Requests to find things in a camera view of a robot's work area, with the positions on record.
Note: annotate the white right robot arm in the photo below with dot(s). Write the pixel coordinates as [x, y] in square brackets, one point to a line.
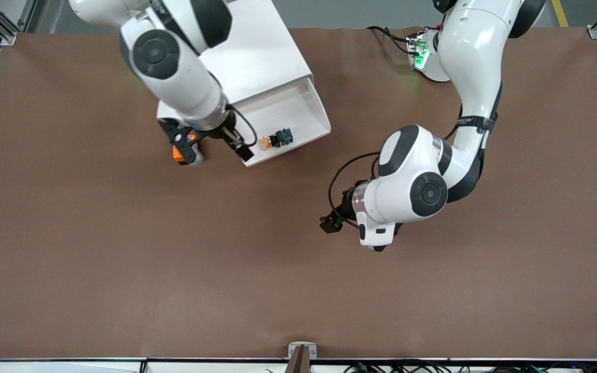
[184, 83]

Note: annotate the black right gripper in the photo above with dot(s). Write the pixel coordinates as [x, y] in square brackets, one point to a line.
[228, 133]

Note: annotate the brown table cover sheet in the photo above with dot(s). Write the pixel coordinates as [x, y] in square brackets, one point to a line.
[298, 285]

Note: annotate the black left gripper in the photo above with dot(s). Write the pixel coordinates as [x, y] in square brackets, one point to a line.
[346, 205]

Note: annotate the yellow-capped blue black button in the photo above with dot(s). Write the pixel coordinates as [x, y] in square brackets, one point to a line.
[280, 138]

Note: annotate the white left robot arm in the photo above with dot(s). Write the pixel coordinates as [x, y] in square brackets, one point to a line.
[474, 67]

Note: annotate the orange box with hole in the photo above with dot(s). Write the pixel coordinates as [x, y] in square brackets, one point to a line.
[178, 154]

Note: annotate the grey metal table bracket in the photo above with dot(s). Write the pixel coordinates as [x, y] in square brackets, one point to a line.
[293, 349]

